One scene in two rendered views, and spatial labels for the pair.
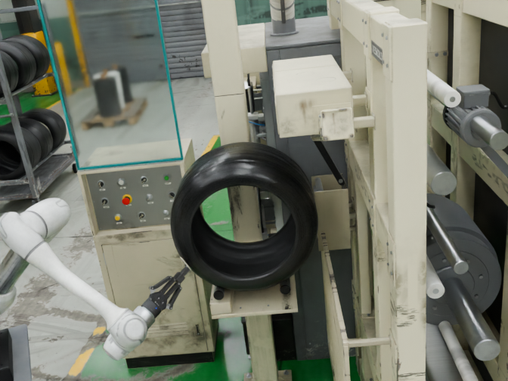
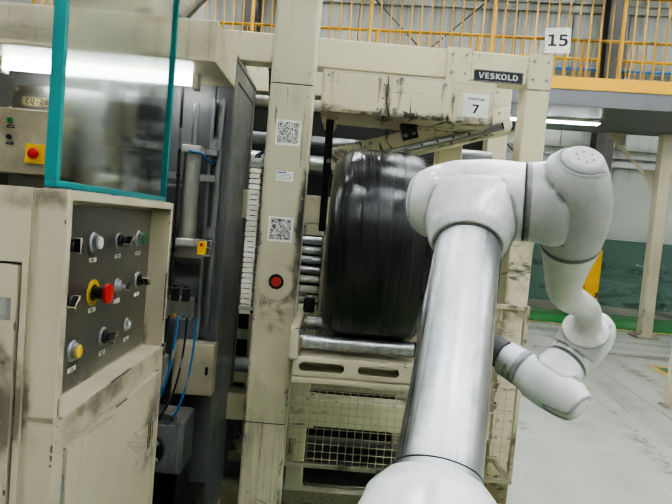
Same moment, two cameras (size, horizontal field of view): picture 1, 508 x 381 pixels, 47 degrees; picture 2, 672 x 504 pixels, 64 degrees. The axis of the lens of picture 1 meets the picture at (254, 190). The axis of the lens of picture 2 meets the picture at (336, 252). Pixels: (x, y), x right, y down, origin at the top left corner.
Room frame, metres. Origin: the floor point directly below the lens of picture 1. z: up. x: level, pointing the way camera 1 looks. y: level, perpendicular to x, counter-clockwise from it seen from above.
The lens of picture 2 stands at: (2.45, 1.75, 1.25)
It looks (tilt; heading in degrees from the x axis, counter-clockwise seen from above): 3 degrees down; 266
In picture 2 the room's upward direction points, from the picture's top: 5 degrees clockwise
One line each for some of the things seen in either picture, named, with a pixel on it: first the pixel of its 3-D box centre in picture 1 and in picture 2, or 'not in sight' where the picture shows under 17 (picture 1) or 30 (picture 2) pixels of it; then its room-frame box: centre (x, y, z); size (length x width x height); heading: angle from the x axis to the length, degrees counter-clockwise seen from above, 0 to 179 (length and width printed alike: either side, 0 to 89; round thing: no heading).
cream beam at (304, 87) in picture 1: (307, 91); (404, 105); (2.11, -0.24, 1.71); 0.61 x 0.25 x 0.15; 177
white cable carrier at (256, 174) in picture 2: not in sight; (253, 236); (2.60, 0.08, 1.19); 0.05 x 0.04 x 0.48; 87
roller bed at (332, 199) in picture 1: (330, 212); (297, 272); (2.45, -0.34, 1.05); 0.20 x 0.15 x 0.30; 177
